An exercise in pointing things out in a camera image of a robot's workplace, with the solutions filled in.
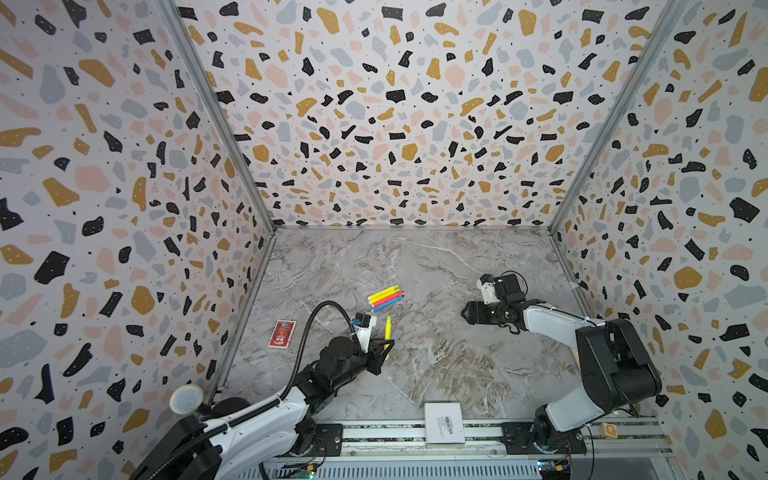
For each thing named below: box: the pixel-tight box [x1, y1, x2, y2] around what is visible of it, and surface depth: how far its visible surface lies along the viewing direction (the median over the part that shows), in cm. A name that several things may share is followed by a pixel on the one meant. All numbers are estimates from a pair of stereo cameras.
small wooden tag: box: [601, 422, 619, 439], surface depth 77 cm
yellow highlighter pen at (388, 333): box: [384, 314, 392, 360], surface depth 81 cm
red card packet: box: [267, 319, 297, 349], surface depth 92 cm
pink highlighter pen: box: [371, 290, 405, 308], surface depth 102 cm
